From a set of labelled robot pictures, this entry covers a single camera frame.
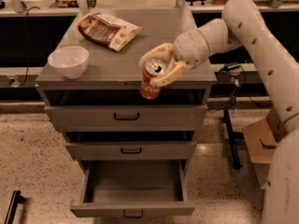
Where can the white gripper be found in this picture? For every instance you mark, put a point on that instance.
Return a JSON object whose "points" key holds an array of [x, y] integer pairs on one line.
{"points": [[189, 48]]}

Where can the red coke can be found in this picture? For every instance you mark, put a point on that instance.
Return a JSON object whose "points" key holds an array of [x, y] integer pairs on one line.
{"points": [[151, 69]]}

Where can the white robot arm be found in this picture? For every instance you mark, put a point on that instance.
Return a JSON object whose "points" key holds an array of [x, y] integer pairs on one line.
{"points": [[241, 24]]}

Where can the grey drawer cabinet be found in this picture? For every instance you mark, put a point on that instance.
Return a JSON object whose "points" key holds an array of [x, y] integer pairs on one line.
{"points": [[114, 78]]}

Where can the grey middle drawer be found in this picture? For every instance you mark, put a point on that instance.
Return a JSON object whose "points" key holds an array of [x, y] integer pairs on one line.
{"points": [[116, 151]]}

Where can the grey top drawer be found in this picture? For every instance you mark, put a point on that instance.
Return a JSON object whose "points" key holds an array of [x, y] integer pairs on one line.
{"points": [[99, 118]]}

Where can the grey open bottom drawer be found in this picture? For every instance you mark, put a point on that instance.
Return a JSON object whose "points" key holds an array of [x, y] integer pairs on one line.
{"points": [[133, 189]]}

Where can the black power adapter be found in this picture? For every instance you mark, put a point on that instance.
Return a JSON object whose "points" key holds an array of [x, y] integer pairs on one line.
{"points": [[231, 66]]}

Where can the brown chip bag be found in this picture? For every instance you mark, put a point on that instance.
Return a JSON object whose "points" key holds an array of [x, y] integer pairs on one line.
{"points": [[107, 30]]}

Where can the white bowl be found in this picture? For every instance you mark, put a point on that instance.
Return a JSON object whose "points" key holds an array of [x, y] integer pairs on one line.
{"points": [[70, 62]]}

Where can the brown cardboard box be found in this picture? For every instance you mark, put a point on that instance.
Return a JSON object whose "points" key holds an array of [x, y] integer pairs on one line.
{"points": [[262, 138]]}

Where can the black stand leg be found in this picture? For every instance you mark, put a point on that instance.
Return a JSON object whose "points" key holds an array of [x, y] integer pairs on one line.
{"points": [[231, 135]]}

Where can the black bar bottom left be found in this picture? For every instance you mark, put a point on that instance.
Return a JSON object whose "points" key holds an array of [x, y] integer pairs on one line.
{"points": [[16, 199]]}

